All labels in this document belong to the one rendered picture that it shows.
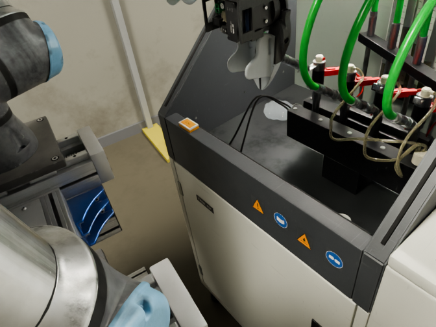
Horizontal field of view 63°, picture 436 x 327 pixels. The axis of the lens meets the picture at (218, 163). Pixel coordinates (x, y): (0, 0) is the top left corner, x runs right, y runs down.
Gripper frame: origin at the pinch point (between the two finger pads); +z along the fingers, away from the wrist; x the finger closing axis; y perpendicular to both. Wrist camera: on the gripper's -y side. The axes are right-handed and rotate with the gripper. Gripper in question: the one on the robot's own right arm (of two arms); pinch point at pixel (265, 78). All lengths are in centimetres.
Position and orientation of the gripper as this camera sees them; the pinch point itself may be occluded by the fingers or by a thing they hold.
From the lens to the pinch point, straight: 55.7
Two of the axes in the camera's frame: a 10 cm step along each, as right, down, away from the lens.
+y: -7.7, 4.7, -4.3
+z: 1.1, 7.6, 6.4
